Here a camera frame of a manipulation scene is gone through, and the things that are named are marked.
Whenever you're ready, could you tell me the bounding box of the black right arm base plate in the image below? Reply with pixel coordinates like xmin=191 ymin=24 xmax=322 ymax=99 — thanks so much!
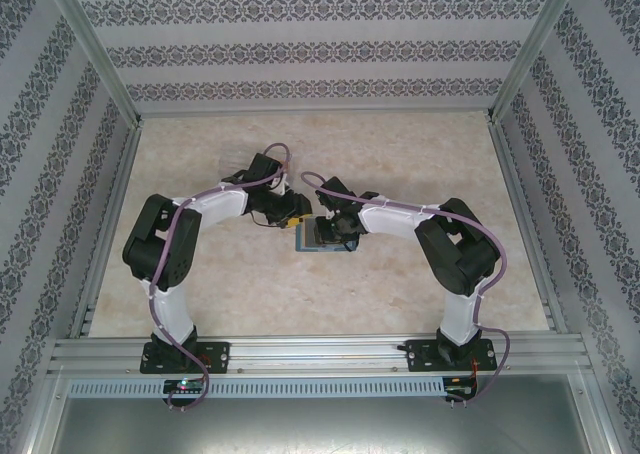
xmin=403 ymin=338 xmax=499 ymax=374

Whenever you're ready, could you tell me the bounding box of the teal leather card holder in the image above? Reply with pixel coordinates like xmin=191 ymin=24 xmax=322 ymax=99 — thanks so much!
xmin=294 ymin=217 xmax=361 ymax=254

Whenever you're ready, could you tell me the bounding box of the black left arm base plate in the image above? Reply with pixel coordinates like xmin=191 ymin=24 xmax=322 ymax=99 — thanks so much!
xmin=141 ymin=341 xmax=232 ymax=376

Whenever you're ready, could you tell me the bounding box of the aluminium frame post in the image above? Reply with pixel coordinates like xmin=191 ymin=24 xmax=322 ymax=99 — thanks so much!
xmin=485 ymin=0 xmax=585 ymax=124
xmin=48 ymin=0 xmax=146 ymax=128

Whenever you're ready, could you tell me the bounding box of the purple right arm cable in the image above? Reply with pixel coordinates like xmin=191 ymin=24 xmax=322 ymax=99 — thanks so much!
xmin=299 ymin=171 xmax=511 ymax=411

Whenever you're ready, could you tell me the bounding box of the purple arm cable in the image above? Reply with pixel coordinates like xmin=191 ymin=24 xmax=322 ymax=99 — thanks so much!
xmin=148 ymin=142 xmax=294 ymax=413
xmin=299 ymin=171 xmax=511 ymax=411

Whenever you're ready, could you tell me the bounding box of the aluminium side rail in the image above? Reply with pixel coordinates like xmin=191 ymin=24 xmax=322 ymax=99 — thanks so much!
xmin=69 ymin=121 xmax=146 ymax=339
xmin=487 ymin=116 xmax=571 ymax=335

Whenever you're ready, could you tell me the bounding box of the aluminium mounting rail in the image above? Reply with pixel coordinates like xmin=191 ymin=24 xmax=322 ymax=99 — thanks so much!
xmin=47 ymin=336 xmax=587 ymax=375

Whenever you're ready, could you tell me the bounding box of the grey metal panel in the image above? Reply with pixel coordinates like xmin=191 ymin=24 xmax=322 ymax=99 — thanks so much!
xmin=14 ymin=373 xmax=631 ymax=454

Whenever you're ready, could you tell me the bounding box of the slotted grey cable duct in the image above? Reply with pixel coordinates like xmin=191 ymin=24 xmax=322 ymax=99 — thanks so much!
xmin=67 ymin=377 xmax=447 ymax=400

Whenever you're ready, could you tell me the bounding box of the clear acrylic card stand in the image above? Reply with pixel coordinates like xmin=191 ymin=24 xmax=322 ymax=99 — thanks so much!
xmin=217 ymin=142 xmax=259 ymax=178

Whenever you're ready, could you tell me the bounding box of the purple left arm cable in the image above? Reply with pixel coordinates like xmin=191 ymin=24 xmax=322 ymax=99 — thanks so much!
xmin=148 ymin=142 xmax=294 ymax=413

